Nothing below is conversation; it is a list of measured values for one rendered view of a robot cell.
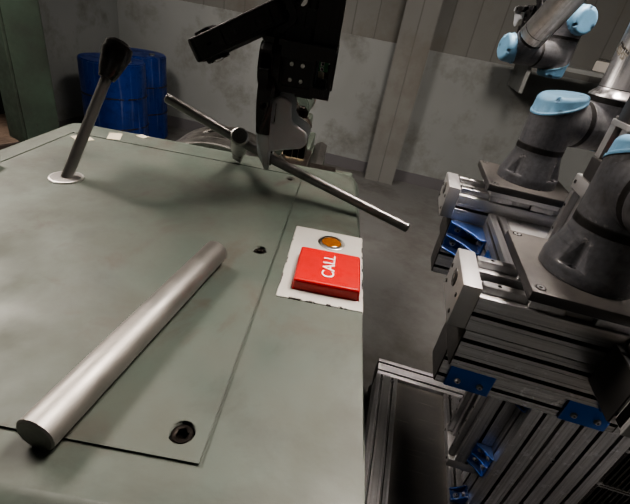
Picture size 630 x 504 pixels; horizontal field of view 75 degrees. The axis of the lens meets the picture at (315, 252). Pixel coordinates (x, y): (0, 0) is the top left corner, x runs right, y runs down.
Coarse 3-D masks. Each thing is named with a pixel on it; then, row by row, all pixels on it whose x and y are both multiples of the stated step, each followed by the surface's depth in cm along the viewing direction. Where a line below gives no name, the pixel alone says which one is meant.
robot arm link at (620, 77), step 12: (624, 36) 96; (624, 48) 96; (612, 60) 99; (624, 60) 96; (612, 72) 98; (624, 72) 96; (600, 84) 102; (612, 84) 98; (624, 84) 97; (600, 96) 100; (612, 96) 98; (624, 96) 97; (600, 108) 100; (612, 108) 99; (600, 120) 99; (600, 132) 100; (588, 144) 103
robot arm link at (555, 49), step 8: (552, 40) 118; (560, 40) 116; (568, 40) 116; (576, 40) 116; (552, 48) 117; (560, 48) 117; (568, 48) 117; (544, 56) 117; (552, 56) 117; (560, 56) 118; (568, 56) 118; (536, 64) 119; (544, 64) 119; (552, 64) 119; (560, 64) 119; (568, 64) 120; (544, 72) 121; (552, 72) 120; (560, 72) 120
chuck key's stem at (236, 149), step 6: (234, 132) 49; (240, 132) 49; (246, 132) 49; (234, 138) 49; (240, 138) 49; (246, 138) 49; (234, 144) 50; (240, 144) 49; (246, 144) 51; (234, 150) 53; (240, 150) 52; (246, 150) 55; (234, 156) 58; (240, 156) 58
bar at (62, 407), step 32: (224, 256) 37; (160, 288) 30; (192, 288) 32; (128, 320) 27; (160, 320) 28; (96, 352) 24; (128, 352) 25; (64, 384) 22; (96, 384) 23; (32, 416) 20; (64, 416) 21
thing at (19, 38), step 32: (0, 0) 215; (32, 0) 227; (0, 32) 222; (32, 32) 232; (0, 64) 233; (32, 64) 238; (0, 96) 286; (32, 96) 244; (0, 128) 266; (32, 128) 251
